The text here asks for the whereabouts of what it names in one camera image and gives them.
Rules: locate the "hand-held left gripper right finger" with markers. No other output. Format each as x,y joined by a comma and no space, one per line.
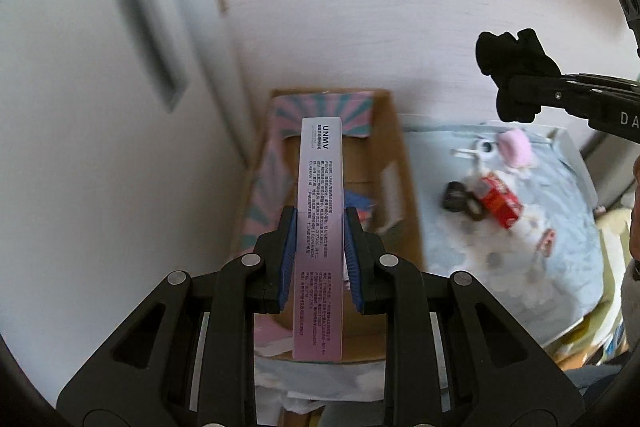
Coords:
351,257

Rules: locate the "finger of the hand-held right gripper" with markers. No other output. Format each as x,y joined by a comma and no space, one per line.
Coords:
605,82
550,94

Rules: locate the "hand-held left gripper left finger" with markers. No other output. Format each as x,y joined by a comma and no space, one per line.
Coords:
288,257

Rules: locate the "black cloth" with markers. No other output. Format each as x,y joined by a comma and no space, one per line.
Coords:
515,57

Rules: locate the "long pink printed box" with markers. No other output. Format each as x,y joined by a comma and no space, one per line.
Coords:
320,167

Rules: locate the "cardboard box with striped flap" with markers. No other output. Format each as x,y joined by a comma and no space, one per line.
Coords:
372,159

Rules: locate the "person's right forearm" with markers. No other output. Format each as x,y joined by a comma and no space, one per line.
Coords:
636,207

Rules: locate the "blue pink card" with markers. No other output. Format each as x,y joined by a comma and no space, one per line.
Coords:
361,203

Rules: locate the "pink round puff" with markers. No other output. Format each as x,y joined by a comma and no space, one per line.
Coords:
516,148

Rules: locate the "white key tag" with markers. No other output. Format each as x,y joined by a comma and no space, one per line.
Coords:
482,148

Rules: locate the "light blue storage bin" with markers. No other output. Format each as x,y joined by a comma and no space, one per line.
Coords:
460,292

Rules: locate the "red small carton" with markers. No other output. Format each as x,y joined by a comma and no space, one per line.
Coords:
497,202

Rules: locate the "black tape roll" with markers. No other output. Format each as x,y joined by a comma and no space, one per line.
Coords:
454,196
475,209

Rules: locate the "white crumpled cloth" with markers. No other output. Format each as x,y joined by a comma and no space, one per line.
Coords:
325,382

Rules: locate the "small pink packet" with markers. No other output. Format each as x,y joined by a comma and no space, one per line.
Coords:
547,243

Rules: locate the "yellow green bedding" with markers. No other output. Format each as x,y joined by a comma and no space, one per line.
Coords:
612,267

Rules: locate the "white door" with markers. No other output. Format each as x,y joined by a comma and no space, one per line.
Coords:
75,147

